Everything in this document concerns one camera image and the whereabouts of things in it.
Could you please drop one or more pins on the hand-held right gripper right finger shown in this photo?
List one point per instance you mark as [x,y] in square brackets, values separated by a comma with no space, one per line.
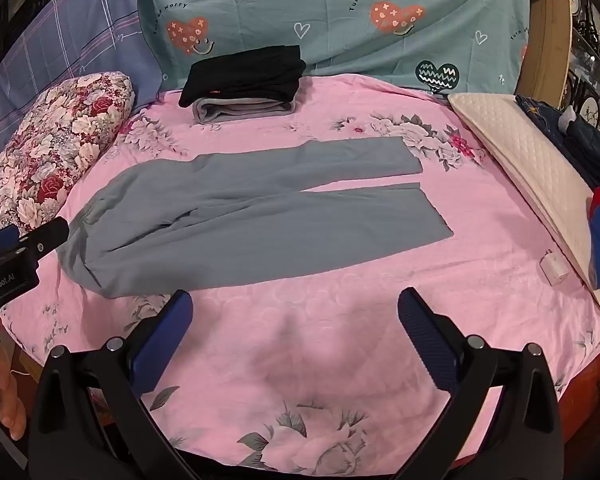
[427,340]

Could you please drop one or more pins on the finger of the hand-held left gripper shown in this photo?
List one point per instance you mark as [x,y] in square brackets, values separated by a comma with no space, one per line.
[0,241]
[47,237]

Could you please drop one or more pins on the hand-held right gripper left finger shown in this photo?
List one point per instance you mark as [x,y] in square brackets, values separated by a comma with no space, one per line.
[164,342]

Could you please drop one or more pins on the grey-blue pants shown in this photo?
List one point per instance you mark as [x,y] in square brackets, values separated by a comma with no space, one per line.
[240,220]

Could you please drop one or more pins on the folded grey pants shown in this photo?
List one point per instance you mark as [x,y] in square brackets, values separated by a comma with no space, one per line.
[240,110]

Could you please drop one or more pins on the person's left hand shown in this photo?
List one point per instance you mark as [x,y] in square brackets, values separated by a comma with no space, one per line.
[11,400]

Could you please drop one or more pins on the red floral pillow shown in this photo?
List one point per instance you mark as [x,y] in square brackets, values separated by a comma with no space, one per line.
[55,155]

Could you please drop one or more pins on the pink floral bed sheet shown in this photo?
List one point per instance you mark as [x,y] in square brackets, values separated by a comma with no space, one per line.
[340,320]

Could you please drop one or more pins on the white charger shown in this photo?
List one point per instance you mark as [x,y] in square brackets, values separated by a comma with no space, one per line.
[551,267]

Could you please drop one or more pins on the blue plaid pillow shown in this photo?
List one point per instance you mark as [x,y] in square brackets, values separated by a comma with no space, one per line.
[75,45]

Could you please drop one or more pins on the cream quilted pillow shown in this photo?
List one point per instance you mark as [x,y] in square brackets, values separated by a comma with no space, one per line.
[525,170]

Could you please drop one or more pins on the navy blue clothes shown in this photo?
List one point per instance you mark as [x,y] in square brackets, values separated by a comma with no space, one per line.
[575,145]

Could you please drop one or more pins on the stack of black and grey clothes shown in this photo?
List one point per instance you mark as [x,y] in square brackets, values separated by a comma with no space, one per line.
[245,75]

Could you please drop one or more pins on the glass display cabinet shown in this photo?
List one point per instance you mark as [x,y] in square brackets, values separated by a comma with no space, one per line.
[592,60]

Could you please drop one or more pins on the teal heart-print pillow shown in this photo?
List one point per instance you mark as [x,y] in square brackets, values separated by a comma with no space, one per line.
[330,20]

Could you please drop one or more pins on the wooden headboard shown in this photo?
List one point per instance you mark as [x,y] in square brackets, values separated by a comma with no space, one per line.
[545,25]

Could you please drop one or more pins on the dark wall shelf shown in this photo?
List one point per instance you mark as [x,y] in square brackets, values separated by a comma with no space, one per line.
[5,15]

